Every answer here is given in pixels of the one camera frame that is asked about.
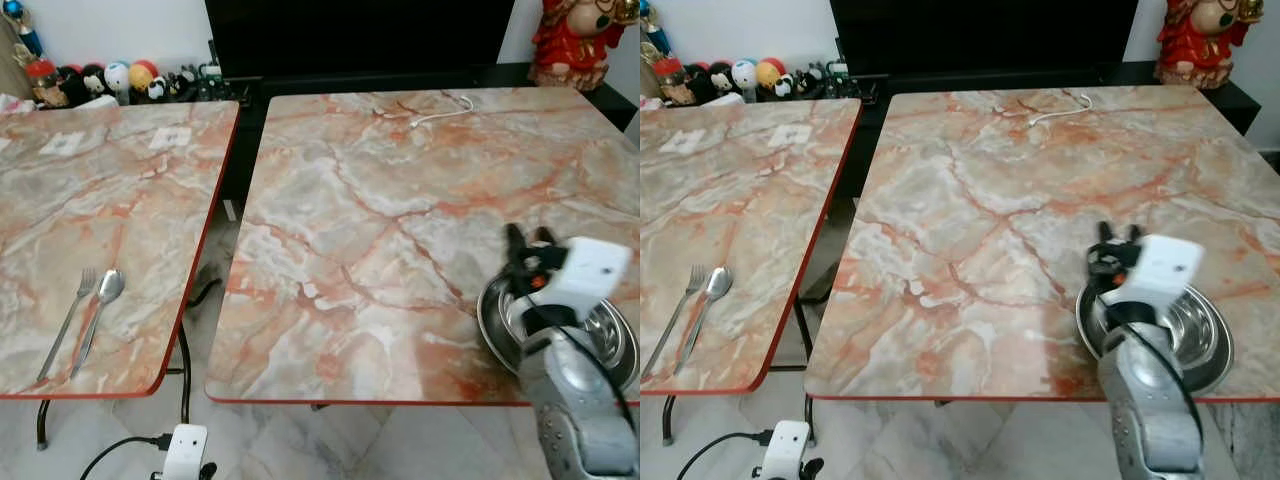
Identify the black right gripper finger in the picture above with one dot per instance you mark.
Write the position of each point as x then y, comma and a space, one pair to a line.
1105, 236
543, 238
515, 241
1132, 236

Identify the stainless steel bowl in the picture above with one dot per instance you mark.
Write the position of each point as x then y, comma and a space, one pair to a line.
497, 322
1205, 340

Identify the silver metal fork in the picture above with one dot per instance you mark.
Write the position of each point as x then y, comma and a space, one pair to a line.
64, 328
671, 324

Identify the silver metal spoon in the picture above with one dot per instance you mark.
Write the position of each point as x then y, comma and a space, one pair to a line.
107, 286
716, 282

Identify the red robed figurine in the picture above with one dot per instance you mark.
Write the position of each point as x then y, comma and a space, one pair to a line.
1200, 40
570, 45

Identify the red capped toy figure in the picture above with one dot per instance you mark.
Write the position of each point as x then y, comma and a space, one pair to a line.
665, 80
42, 82

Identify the blue toy figure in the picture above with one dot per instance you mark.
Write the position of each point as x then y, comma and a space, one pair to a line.
652, 30
24, 28

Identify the black mouse toy figure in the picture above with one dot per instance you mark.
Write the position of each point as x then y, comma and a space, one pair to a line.
718, 80
72, 86

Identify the black television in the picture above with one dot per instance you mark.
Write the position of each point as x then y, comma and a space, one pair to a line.
360, 35
985, 33

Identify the white blue round toy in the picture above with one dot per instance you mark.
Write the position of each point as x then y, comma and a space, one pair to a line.
117, 76
743, 73

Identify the white square sticker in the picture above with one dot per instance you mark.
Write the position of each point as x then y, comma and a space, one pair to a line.
790, 136

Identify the orange red round toy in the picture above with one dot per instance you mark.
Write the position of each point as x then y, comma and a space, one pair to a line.
769, 72
143, 75

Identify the black metal table legs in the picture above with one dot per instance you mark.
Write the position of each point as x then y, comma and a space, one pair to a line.
806, 345
186, 370

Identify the black white small toy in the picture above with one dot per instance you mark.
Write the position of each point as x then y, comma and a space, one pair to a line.
158, 89
785, 86

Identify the green white toy robot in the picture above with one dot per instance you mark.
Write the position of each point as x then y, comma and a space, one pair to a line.
210, 78
836, 75

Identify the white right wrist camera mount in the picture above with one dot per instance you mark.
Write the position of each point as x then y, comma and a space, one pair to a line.
592, 270
1163, 265

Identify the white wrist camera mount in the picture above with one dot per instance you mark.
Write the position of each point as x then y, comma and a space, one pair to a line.
184, 450
1163, 265
592, 270
786, 447

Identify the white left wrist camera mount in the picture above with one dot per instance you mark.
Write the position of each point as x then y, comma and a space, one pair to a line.
786, 447
184, 450

